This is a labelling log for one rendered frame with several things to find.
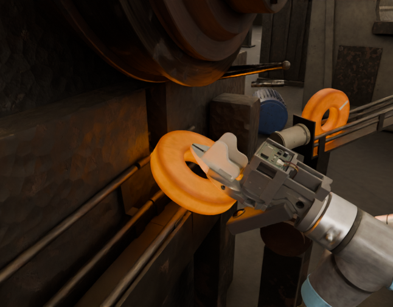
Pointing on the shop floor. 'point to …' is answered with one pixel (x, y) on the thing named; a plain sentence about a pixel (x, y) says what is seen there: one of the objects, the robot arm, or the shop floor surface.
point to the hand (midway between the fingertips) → (196, 153)
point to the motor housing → (281, 264)
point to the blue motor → (271, 111)
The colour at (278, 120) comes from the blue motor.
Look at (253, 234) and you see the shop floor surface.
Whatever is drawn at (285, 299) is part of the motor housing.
